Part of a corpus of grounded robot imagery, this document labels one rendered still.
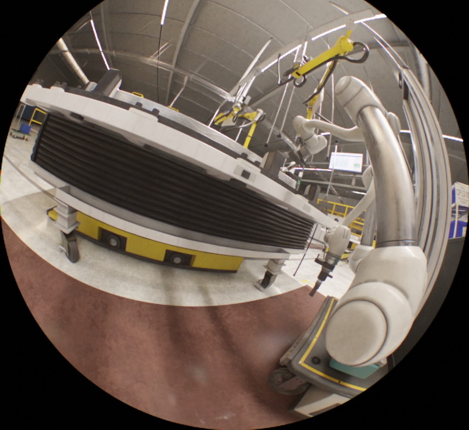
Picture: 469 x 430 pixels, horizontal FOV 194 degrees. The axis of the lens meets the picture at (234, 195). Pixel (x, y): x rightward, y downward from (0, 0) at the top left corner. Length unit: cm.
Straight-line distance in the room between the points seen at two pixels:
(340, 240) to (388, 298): 60
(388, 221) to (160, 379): 80
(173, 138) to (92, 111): 34
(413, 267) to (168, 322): 86
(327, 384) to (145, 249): 117
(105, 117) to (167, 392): 96
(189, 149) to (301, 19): 954
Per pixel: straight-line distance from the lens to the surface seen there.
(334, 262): 80
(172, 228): 82
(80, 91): 76
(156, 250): 108
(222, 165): 50
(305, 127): 96
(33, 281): 99
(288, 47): 282
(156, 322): 81
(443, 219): 67
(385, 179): 33
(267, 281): 136
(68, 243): 98
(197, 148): 48
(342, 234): 78
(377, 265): 26
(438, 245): 65
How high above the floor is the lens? 70
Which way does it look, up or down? 1 degrees up
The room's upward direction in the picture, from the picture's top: 21 degrees clockwise
